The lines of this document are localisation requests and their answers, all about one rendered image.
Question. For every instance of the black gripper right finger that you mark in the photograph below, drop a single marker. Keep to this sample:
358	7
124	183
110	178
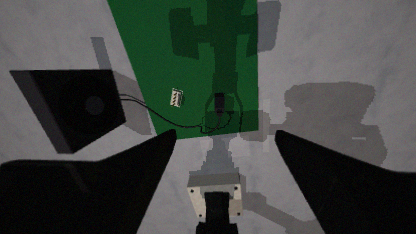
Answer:
349	196

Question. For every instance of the green circuit board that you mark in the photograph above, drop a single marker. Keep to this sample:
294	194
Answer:
183	52

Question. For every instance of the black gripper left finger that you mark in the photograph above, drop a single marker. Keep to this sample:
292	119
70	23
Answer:
118	189

